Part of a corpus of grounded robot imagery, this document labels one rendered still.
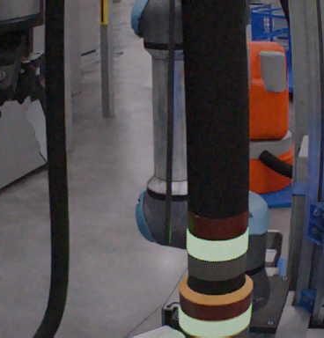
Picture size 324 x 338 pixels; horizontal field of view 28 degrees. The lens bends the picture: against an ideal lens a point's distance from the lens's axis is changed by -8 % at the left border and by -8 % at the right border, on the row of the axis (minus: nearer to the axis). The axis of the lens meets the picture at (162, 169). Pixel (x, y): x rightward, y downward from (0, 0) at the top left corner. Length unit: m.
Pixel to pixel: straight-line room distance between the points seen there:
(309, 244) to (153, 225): 0.36
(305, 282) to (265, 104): 2.99
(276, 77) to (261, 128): 0.38
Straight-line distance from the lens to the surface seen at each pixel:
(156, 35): 1.24
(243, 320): 0.39
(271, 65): 4.34
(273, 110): 4.44
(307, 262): 1.49
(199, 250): 0.36
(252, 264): 1.31
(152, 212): 1.35
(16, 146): 4.93
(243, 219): 0.36
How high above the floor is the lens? 1.77
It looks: 20 degrees down
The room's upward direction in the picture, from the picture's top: 2 degrees counter-clockwise
